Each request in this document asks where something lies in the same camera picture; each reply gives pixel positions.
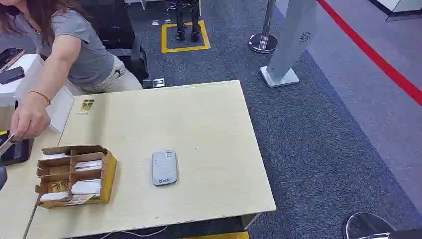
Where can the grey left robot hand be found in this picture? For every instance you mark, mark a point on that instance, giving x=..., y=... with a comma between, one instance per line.
x=2, y=178

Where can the person's hand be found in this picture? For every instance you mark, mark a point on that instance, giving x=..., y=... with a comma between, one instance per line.
x=29, y=120

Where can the black tray device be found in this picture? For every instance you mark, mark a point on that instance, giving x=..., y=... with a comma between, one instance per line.
x=18, y=152

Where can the white side table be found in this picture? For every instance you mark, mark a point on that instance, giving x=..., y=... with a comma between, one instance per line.
x=59, y=105

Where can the black phone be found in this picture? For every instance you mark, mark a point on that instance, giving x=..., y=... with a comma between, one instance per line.
x=11, y=75

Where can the yellow printed card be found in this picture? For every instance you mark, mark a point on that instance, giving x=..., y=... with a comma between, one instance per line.
x=59, y=186

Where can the yellow sticker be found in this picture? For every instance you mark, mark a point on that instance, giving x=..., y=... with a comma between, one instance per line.
x=86, y=106

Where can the dark tablet with brown edge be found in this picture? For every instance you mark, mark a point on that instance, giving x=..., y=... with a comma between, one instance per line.
x=9, y=56

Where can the pale printed card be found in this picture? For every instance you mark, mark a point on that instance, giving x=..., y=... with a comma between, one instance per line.
x=79, y=199

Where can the person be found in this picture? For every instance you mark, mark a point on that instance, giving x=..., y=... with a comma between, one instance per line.
x=82, y=49

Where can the wooden card box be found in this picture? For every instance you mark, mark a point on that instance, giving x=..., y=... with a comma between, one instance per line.
x=107, y=175

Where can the black office chair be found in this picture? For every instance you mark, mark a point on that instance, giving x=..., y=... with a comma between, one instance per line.
x=115, y=29

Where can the metal floor socket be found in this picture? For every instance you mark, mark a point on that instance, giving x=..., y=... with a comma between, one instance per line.
x=154, y=82

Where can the grey card reader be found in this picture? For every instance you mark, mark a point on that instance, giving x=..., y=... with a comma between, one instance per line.
x=164, y=168

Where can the yellow floor tape square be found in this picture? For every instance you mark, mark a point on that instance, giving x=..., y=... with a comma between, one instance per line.
x=184, y=49

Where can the black robot legs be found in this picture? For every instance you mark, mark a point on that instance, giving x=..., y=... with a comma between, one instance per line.
x=195, y=23

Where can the yellow floor tape strip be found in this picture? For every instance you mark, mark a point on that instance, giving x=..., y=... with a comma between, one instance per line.
x=221, y=236

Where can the grey standing pillar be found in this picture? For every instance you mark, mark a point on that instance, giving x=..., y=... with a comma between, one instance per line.
x=293, y=39

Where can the chrome stanchion base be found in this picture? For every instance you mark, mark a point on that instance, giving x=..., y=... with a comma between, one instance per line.
x=366, y=227

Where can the white cabinet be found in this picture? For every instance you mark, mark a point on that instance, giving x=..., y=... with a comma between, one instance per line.
x=400, y=6

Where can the chrome stanchion post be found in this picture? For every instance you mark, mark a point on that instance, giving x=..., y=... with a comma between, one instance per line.
x=262, y=43

